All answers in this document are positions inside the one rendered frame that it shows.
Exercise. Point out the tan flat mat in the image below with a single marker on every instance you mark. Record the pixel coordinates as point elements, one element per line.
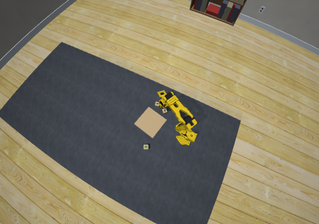
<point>150,122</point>

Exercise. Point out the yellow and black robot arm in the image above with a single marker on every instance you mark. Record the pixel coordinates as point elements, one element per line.
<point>185,124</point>

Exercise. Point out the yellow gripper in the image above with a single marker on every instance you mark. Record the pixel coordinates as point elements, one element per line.
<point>162,94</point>

